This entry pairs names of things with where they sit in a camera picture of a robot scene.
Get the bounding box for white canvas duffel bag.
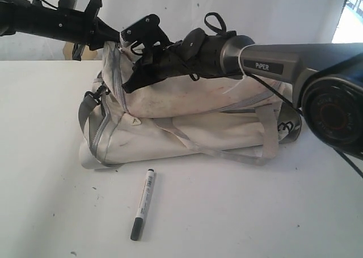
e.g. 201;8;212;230
78;43;302;170

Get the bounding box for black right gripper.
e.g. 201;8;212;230
122;28;224;94

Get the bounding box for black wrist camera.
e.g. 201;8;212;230
120;14;172;48
58;0;77;10

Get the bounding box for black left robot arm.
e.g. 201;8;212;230
1;0;120;61

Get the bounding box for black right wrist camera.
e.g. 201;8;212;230
120;14;172;48

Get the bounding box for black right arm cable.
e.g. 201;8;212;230
246;73;363;179

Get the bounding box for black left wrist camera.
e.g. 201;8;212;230
58;0;77;10

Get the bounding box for white marker with black cap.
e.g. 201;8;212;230
130;168;155;241

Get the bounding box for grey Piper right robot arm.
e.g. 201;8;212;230
121;28;362;158

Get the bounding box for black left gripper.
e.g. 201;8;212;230
29;0;120;61

